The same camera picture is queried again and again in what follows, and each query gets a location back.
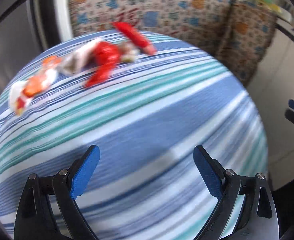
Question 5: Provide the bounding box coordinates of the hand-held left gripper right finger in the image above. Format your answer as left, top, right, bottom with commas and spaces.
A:
193, 145, 280, 240

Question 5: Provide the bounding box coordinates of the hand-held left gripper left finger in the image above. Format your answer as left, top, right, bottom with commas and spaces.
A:
13, 144, 101, 240

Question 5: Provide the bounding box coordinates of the white orange wrapper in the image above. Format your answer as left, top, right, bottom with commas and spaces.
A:
9, 69, 59, 117

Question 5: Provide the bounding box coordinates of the small orange wrapper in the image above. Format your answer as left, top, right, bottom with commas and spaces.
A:
42, 56, 62, 68

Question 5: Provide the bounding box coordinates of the brown white wrapper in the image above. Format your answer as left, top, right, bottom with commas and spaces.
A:
117, 42, 140, 63

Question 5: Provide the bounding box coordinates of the long red wrapper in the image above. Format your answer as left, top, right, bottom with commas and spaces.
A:
112, 21, 157, 55

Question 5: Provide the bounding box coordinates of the white kitchen cabinet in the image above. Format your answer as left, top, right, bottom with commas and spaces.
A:
247, 20, 294, 190

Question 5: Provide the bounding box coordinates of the blue striped tablecloth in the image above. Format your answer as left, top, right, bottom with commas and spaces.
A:
0, 30, 268, 240

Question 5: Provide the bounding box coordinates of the dark countertop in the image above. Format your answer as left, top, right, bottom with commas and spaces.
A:
275, 15, 294, 44

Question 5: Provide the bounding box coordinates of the small printed blanket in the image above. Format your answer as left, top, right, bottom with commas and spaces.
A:
215, 0, 278, 87

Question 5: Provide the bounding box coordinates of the grey refrigerator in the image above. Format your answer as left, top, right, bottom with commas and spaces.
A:
0, 0, 41, 65

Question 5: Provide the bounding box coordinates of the large printed blanket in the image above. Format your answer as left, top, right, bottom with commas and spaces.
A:
67, 0, 233, 53

